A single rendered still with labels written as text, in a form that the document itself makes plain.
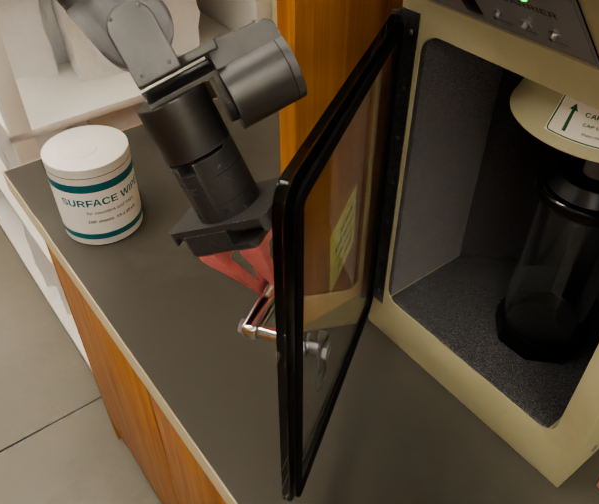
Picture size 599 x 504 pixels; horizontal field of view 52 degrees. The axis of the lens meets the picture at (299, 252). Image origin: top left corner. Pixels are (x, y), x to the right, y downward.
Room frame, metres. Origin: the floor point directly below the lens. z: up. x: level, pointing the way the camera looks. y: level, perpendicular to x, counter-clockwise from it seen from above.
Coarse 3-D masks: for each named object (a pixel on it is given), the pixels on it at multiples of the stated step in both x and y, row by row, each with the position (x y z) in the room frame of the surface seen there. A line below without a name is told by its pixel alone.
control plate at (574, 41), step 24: (432, 0) 0.52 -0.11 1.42; (456, 0) 0.49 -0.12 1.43; (480, 0) 0.45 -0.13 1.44; (504, 0) 0.43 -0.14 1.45; (552, 0) 0.38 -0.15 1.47; (576, 0) 0.36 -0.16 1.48; (504, 24) 0.46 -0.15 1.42; (552, 24) 0.40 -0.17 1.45; (576, 24) 0.38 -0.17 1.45; (552, 48) 0.43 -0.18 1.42; (576, 48) 0.40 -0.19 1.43
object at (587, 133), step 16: (528, 80) 0.53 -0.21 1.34; (512, 96) 0.54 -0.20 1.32; (528, 96) 0.51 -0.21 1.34; (544, 96) 0.49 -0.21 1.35; (560, 96) 0.48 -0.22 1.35; (512, 112) 0.51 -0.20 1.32; (528, 112) 0.49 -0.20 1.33; (544, 112) 0.48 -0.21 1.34; (560, 112) 0.47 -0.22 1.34; (576, 112) 0.46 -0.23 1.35; (592, 112) 0.45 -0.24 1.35; (528, 128) 0.48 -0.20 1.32; (544, 128) 0.47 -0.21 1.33; (560, 128) 0.46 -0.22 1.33; (576, 128) 0.45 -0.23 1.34; (592, 128) 0.45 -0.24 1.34; (560, 144) 0.45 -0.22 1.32; (576, 144) 0.45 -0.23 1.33; (592, 144) 0.44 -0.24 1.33; (592, 160) 0.43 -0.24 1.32
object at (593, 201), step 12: (552, 168) 0.52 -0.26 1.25; (564, 168) 0.51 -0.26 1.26; (576, 168) 0.51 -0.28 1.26; (588, 168) 0.50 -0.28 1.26; (552, 180) 0.50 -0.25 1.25; (564, 180) 0.49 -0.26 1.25; (576, 180) 0.49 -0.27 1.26; (588, 180) 0.49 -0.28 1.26; (564, 192) 0.48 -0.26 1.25; (576, 192) 0.48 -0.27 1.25; (588, 192) 0.47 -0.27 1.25; (576, 204) 0.47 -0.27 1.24; (588, 204) 0.47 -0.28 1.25
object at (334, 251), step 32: (384, 32) 0.52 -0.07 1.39; (384, 64) 0.52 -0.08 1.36; (384, 96) 0.53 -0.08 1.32; (320, 128) 0.36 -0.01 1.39; (352, 128) 0.43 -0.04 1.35; (384, 128) 0.55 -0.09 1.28; (352, 160) 0.44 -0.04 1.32; (320, 192) 0.36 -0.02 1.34; (352, 192) 0.44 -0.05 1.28; (320, 224) 0.36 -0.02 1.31; (352, 224) 0.45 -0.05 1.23; (320, 256) 0.36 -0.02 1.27; (352, 256) 0.46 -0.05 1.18; (320, 288) 0.37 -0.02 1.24; (352, 288) 0.47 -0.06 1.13; (320, 320) 0.37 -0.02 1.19; (352, 320) 0.48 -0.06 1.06; (320, 416) 0.38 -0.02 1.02; (288, 448) 0.29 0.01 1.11; (288, 480) 0.29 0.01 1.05
